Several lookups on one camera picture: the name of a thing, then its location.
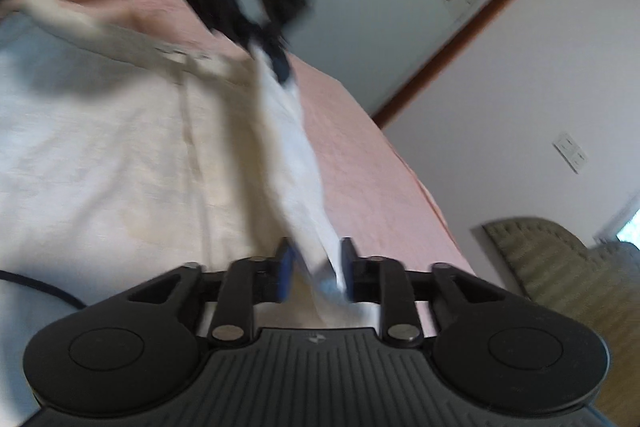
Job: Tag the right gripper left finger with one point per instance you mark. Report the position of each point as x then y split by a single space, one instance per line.
247 283

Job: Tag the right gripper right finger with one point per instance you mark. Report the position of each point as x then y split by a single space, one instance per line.
383 282

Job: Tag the cream white pants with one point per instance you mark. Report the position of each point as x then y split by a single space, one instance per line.
124 156

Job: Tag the pink bed blanket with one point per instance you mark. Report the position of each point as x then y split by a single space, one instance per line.
372 196

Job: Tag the green padded headboard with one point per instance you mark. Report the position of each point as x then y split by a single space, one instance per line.
597 286

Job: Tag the white wall socket plate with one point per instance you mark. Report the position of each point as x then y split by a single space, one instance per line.
571 152

